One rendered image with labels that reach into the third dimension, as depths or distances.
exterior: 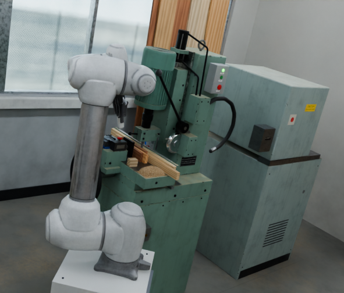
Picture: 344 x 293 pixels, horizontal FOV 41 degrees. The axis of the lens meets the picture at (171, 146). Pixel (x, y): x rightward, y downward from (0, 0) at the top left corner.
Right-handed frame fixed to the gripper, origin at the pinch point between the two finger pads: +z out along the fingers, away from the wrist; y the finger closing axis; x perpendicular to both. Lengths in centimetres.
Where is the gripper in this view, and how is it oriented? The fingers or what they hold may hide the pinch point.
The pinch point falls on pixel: (120, 122)
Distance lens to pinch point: 246.2
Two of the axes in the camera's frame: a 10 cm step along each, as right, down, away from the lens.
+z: 0.0, 8.8, 4.8
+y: -6.3, -3.7, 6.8
